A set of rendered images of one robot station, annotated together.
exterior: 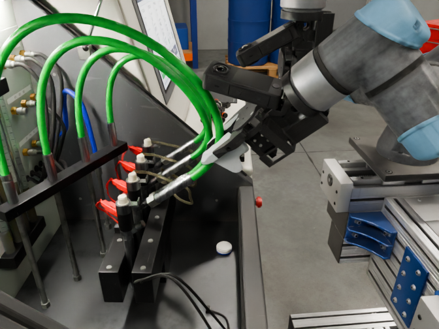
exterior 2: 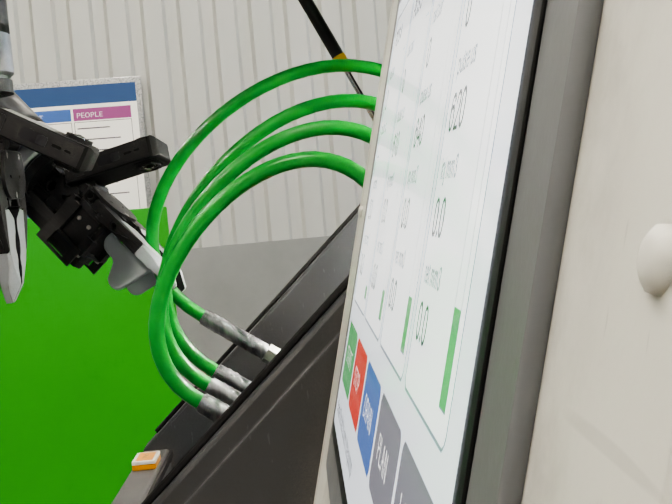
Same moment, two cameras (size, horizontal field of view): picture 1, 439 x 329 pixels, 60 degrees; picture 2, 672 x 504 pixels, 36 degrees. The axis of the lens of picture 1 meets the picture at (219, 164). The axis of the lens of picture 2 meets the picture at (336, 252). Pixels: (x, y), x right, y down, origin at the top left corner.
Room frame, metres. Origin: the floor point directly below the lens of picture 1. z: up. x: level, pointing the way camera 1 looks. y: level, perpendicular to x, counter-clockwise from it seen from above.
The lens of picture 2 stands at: (1.70, 0.14, 1.28)
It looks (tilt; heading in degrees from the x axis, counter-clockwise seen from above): 3 degrees down; 177
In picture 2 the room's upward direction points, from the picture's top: 5 degrees counter-clockwise
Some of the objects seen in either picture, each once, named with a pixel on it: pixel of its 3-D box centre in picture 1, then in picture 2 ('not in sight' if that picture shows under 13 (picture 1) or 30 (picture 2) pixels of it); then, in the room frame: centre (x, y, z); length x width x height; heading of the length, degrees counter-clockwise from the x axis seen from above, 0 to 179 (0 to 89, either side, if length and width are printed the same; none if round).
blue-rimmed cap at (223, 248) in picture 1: (224, 247); not in sight; (0.76, -0.01, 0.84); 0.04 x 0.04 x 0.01
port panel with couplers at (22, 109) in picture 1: (27, 102); not in sight; (0.82, 0.43, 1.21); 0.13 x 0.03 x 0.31; 179
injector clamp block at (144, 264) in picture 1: (146, 243); not in sight; (0.69, 0.17, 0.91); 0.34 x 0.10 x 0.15; 179
